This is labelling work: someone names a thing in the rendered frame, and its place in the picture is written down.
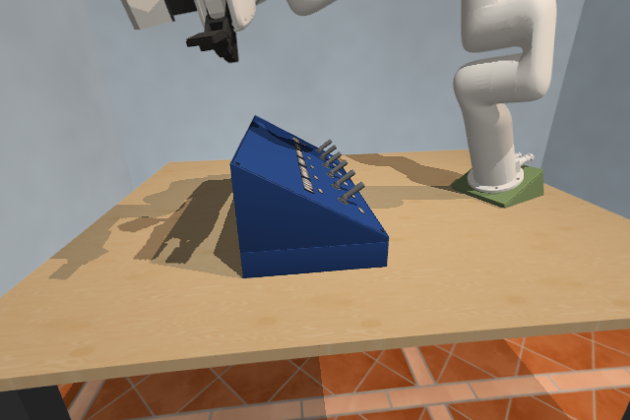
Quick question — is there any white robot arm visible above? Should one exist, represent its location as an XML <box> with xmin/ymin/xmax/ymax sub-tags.
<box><xmin>121</xmin><ymin>0</ymin><xmax>556</xmax><ymax>193</ymax></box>

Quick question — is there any blue switch panel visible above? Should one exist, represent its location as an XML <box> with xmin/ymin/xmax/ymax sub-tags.
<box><xmin>230</xmin><ymin>116</ymin><xmax>389</xmax><ymax>278</ymax></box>

